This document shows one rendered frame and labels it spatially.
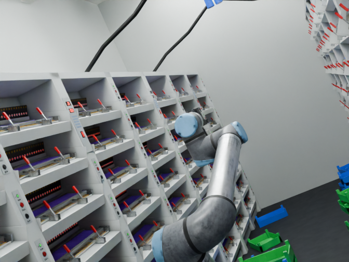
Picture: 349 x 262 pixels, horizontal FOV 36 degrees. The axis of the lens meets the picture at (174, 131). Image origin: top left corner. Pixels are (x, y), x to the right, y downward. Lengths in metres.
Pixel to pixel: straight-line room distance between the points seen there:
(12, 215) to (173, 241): 0.61
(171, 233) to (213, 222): 0.13
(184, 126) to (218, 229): 0.62
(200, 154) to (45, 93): 0.87
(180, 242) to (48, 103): 1.23
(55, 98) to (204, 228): 1.24
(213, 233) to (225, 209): 0.08
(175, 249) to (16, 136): 0.83
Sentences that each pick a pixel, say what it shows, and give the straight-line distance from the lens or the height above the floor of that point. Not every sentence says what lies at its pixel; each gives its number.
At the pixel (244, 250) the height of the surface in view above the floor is 0.03.
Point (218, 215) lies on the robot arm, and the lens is 1.54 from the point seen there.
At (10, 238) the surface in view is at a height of 1.10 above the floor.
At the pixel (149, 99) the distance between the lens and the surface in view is 3.83.
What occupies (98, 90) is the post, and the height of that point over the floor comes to 1.61.
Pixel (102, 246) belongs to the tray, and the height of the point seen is 0.88.
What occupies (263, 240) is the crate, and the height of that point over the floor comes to 0.00.
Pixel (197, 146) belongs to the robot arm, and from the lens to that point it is 2.05.
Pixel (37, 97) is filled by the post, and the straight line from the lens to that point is 2.58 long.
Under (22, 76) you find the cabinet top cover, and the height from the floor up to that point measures 1.68.
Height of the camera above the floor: 1.21
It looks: level
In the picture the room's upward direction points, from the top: 25 degrees counter-clockwise
